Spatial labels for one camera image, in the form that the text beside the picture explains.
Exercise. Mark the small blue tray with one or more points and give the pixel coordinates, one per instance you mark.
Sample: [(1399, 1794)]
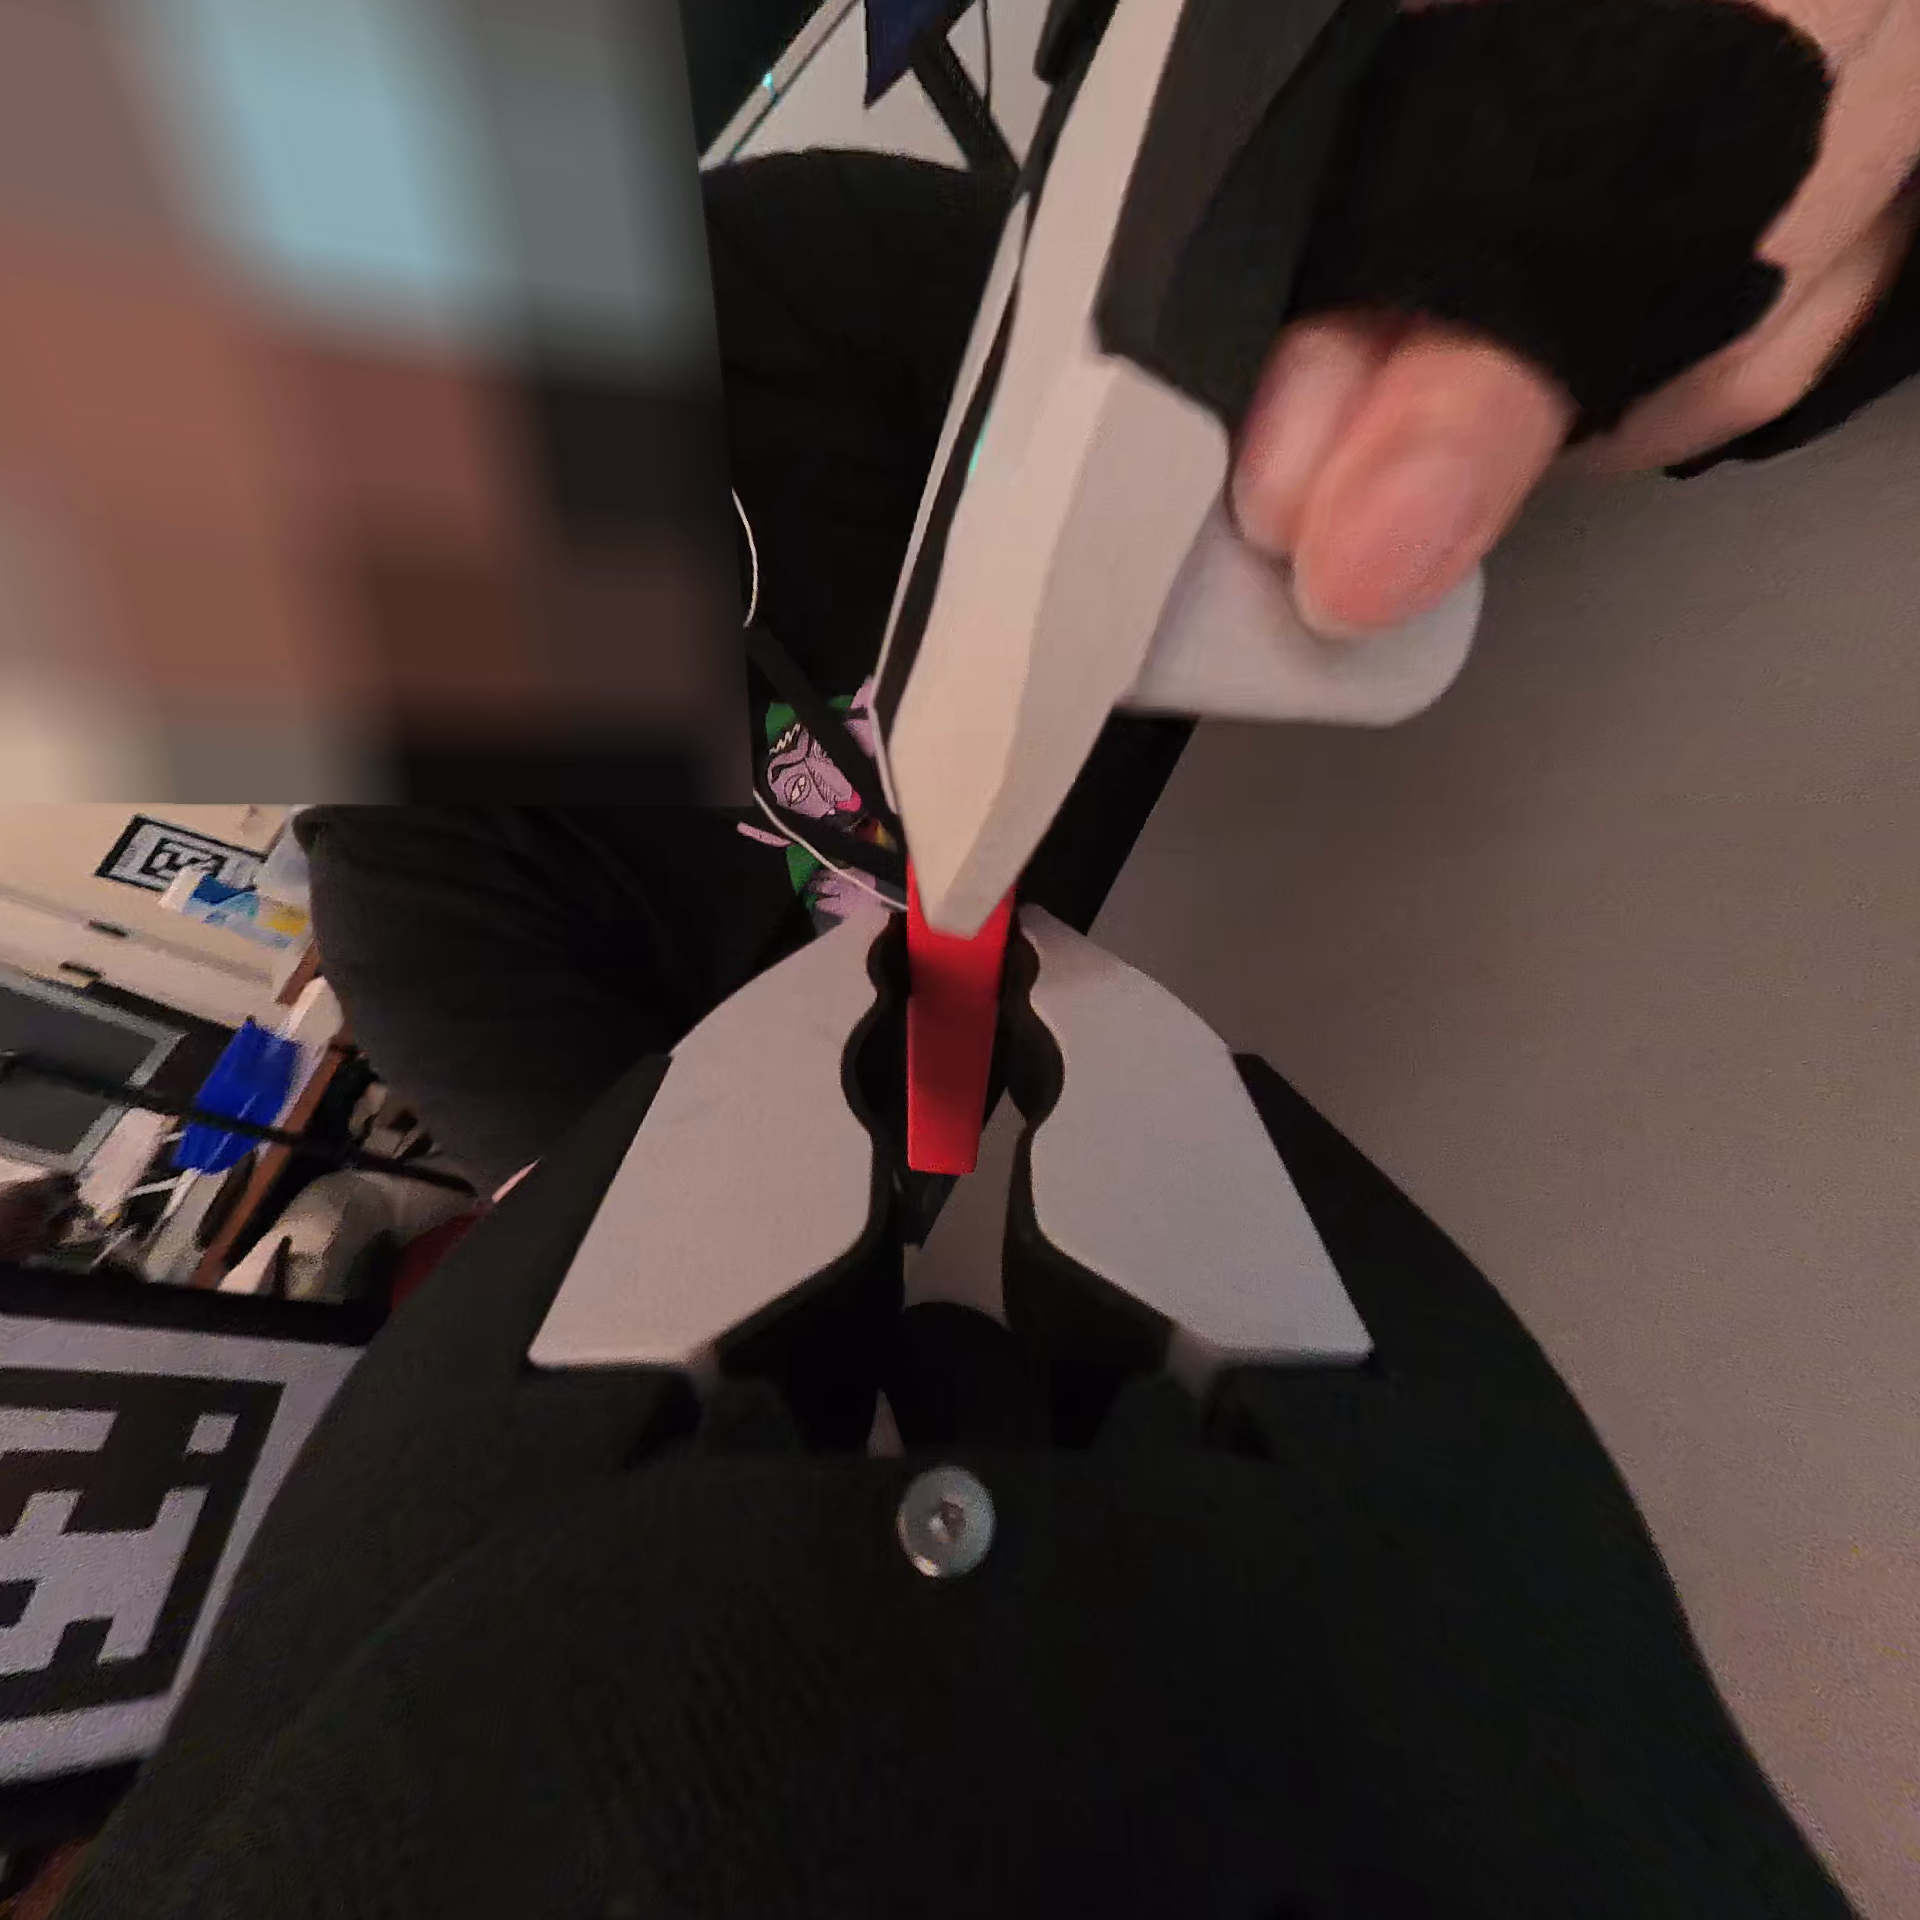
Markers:
[(241, 1096)]

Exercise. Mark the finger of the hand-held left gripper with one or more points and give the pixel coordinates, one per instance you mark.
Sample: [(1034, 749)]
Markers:
[(882, 780), (1049, 599)]

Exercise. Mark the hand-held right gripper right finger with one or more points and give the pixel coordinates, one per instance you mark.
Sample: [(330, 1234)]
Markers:
[(1185, 1185)]

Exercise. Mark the person's left hand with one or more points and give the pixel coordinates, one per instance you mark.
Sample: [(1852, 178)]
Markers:
[(1395, 481)]

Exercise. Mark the red item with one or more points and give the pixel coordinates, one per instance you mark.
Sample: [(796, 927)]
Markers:
[(949, 1049)]

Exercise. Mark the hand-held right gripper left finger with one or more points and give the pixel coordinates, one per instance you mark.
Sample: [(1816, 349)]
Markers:
[(721, 1185)]

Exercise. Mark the person's black hoodie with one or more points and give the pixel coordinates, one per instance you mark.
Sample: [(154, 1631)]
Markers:
[(839, 376)]

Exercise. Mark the cartoon print shirt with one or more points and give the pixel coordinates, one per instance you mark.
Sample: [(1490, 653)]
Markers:
[(818, 780)]

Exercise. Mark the black framed marker tag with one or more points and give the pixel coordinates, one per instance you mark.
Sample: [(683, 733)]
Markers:
[(148, 1500)]

